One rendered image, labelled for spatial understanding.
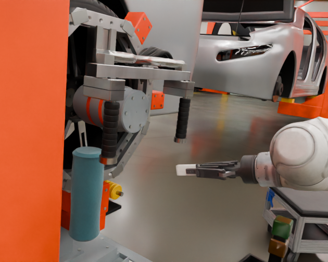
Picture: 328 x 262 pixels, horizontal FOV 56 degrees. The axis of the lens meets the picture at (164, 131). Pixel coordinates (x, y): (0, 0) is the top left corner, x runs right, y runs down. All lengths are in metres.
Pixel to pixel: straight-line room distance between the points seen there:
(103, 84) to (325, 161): 0.48
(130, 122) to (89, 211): 0.27
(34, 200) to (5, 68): 0.17
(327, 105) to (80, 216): 3.77
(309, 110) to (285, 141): 3.78
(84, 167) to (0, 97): 0.51
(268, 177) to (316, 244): 1.17
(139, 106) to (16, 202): 0.56
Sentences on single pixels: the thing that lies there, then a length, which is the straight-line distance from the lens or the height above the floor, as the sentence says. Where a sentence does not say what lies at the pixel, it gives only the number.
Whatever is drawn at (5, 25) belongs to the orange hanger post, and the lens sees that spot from 0.39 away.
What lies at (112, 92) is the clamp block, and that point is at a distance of 0.71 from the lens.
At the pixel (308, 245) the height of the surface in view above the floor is 0.14.
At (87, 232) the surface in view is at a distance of 0.94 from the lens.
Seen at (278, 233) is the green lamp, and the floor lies 0.63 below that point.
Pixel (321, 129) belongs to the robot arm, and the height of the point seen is 0.91.
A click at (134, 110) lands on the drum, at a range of 0.90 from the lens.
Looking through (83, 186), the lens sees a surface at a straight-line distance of 0.88.
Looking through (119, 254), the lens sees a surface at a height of 0.16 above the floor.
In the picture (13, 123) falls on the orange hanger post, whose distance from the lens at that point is 0.40.
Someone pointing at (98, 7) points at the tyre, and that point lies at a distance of 1.10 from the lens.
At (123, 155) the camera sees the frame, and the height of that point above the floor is 0.66.
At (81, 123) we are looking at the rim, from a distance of 1.11.
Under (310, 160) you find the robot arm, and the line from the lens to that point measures 0.59.
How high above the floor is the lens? 0.99
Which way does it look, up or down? 12 degrees down
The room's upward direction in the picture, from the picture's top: 6 degrees clockwise
